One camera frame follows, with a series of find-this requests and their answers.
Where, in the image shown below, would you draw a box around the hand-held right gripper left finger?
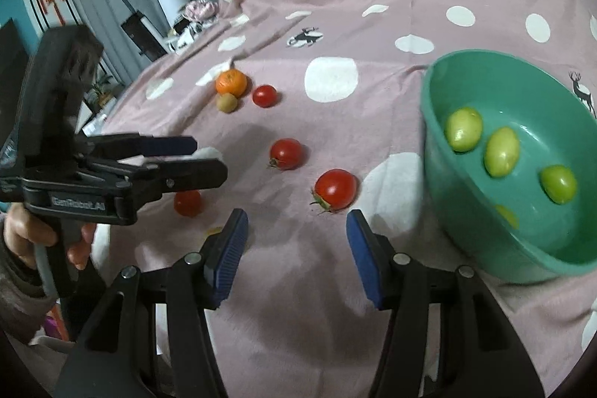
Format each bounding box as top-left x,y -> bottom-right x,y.
53,208 -> 250,398

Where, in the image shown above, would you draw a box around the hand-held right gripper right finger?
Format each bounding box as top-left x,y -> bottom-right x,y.
346,209 -> 546,398

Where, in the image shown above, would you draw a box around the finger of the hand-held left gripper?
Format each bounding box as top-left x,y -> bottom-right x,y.
93,159 -> 228,205
75,133 -> 197,163

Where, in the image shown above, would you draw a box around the red tomato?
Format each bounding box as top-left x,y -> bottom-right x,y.
268,138 -> 306,171
174,190 -> 203,218
310,169 -> 359,214
252,85 -> 279,109

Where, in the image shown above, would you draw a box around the orange tangerine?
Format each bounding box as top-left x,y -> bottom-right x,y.
215,69 -> 248,97

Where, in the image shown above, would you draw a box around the green plastic bowl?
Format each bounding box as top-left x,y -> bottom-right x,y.
420,49 -> 597,284

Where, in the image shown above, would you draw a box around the person's left forearm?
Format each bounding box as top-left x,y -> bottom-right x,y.
0,246 -> 63,347

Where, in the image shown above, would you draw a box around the person's left hand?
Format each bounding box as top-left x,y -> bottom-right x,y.
2,204 -> 98,272

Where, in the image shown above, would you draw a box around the potted plant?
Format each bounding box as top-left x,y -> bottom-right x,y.
86,76 -> 117,107

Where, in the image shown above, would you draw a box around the black floor stand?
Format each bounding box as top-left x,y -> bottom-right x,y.
88,0 -> 166,63

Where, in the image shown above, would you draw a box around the pink flowery ornament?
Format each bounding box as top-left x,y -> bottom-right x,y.
184,0 -> 220,23

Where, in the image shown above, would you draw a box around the green jujube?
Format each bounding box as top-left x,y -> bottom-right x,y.
444,107 -> 484,153
540,165 -> 578,205
484,126 -> 521,179
494,204 -> 519,230

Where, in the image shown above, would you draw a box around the pink polka-dot blanket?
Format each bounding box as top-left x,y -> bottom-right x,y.
88,0 -> 597,398

